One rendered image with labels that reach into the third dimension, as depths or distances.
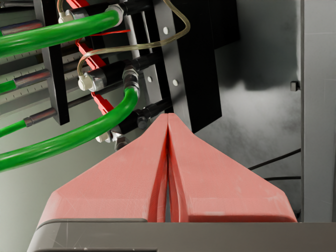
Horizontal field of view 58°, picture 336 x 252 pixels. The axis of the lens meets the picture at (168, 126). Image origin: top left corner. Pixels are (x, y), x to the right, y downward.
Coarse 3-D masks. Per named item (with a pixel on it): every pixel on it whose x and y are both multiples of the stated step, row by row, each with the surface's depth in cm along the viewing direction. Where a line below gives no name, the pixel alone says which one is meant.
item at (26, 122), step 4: (20, 120) 56; (24, 120) 55; (28, 120) 56; (12, 124) 54; (16, 124) 55; (20, 124) 55; (24, 124) 55; (28, 124) 56; (4, 128) 53; (8, 128) 54; (12, 128) 54; (16, 128) 55; (20, 128) 55; (0, 132) 53; (4, 132) 53; (8, 132) 54; (0, 136) 53
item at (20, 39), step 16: (96, 16) 25; (112, 16) 27; (0, 32) 43; (16, 32) 44; (32, 32) 21; (48, 32) 22; (64, 32) 22; (80, 32) 23; (96, 32) 25; (0, 48) 21; (16, 48) 21; (32, 48) 22
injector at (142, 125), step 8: (168, 96) 52; (152, 104) 50; (160, 104) 50; (168, 104) 51; (136, 112) 47; (144, 112) 48; (152, 112) 49; (128, 120) 46; (136, 120) 46; (144, 120) 45; (112, 128) 44; (120, 128) 45; (128, 128) 46; (144, 128) 45
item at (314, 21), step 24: (312, 0) 31; (312, 24) 32; (312, 48) 33; (312, 72) 34; (312, 96) 35; (312, 120) 37; (312, 144) 38; (312, 168) 39; (312, 192) 41; (312, 216) 43
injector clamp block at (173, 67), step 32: (160, 0) 43; (192, 0) 44; (224, 0) 49; (160, 32) 46; (192, 32) 46; (224, 32) 51; (160, 64) 51; (192, 64) 47; (160, 96) 52; (192, 96) 48; (192, 128) 50
